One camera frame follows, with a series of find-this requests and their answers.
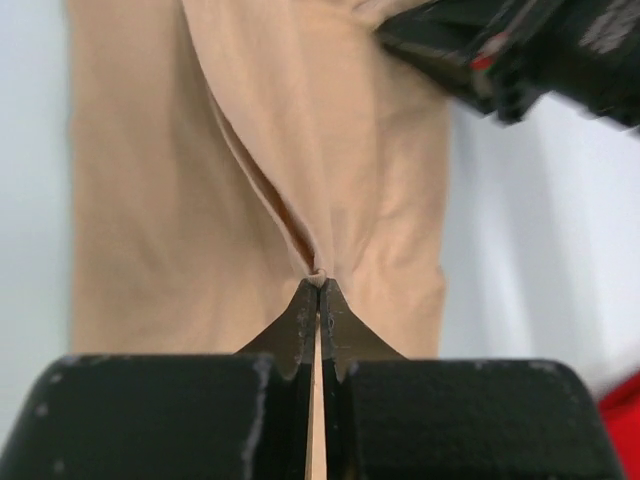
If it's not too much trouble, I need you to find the folded red t shirt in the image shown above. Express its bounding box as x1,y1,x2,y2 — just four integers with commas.
598,372,640,480

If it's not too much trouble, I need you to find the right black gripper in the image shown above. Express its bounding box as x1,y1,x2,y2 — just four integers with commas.
375,1,639,130

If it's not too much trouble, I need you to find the beige t shirt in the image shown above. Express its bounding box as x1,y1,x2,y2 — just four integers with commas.
64,0,454,480

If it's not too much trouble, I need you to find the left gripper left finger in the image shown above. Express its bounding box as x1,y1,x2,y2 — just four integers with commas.
1,281,319,479

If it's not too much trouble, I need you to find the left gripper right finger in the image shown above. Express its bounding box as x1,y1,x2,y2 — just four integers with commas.
319,280,624,479

